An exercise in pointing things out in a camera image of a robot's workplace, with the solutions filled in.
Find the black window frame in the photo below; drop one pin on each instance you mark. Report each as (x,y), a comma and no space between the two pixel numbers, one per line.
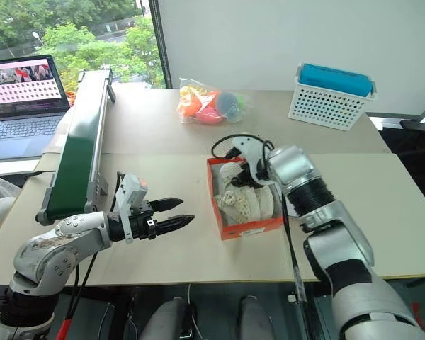
(161,46)

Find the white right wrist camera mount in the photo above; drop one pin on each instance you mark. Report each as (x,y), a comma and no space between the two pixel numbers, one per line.
(249,148)

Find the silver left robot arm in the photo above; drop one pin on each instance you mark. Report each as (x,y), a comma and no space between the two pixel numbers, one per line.
(46,255)

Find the orange shoe box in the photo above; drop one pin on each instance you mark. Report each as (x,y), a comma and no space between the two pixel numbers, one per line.
(249,230)

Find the green conveyor belt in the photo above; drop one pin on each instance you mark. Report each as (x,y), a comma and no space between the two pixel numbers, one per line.
(78,159)

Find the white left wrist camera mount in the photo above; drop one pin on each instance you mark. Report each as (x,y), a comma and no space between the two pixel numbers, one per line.
(129,191)

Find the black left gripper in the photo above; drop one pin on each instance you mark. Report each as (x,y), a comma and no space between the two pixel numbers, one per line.
(141,223)

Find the open grey laptop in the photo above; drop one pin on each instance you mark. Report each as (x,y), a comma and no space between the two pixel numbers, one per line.
(21,127)

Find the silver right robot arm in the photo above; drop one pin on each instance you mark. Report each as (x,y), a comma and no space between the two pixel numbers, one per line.
(340,248)

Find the grey rounded shape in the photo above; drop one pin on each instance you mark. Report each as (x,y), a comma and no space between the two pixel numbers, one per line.
(255,318)
(166,318)

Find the white perforated plastic basket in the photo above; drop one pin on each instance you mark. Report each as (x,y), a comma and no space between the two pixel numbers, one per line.
(322,110)

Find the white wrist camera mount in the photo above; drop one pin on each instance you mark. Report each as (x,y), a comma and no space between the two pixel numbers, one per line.
(249,148)
(129,191)

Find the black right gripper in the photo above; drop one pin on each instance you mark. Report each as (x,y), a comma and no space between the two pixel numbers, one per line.
(246,177)

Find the clear bag of colourful toys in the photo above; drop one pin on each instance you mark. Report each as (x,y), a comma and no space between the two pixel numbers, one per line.
(209,106)

